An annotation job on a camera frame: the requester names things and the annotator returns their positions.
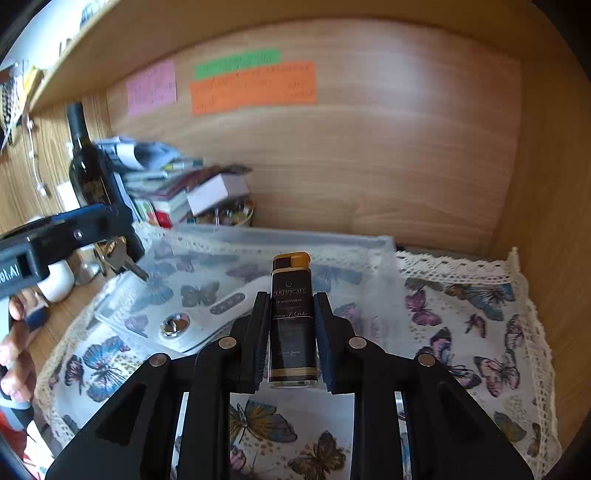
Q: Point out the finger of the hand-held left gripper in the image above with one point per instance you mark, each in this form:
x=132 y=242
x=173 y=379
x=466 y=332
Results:
x=123 y=207

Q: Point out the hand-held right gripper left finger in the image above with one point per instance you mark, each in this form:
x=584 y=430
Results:
x=263 y=344

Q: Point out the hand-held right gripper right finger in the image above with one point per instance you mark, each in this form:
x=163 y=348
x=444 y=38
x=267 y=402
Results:
x=322 y=353

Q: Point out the dark perfume bottle gold cap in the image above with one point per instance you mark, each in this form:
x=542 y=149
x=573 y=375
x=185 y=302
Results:
x=292 y=323

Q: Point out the bunch of metal keys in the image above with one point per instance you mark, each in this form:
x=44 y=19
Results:
x=121 y=261

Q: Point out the clear plastic storage box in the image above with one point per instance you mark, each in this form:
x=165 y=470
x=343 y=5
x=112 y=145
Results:
x=286 y=249

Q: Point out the person's left hand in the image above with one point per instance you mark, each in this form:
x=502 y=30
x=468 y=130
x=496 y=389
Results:
x=16 y=341

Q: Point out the stack of books and papers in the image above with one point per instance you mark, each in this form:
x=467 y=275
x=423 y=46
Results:
x=157 y=184

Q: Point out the white round cup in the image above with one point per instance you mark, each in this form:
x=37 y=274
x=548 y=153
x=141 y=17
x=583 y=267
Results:
x=56 y=284

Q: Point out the dark wine bottle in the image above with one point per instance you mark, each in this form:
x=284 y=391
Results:
x=85 y=166

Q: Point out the white device with silver button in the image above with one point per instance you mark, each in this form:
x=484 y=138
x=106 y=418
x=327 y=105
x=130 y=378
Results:
x=217 y=309

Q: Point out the white cardboard box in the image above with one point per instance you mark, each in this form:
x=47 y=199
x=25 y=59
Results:
x=217 y=191

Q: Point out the pink paper note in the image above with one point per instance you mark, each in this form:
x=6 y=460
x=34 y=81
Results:
x=151 y=87

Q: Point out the butterfly printed lace cloth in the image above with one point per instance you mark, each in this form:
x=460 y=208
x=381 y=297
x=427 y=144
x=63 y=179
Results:
x=471 y=332

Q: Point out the orange paper note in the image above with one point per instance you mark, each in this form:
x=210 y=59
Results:
x=254 y=90

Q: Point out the green paper note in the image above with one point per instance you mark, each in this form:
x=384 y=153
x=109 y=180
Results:
x=236 y=63

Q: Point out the wooden shelf board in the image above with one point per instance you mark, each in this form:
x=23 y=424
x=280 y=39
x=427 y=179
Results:
x=194 y=32

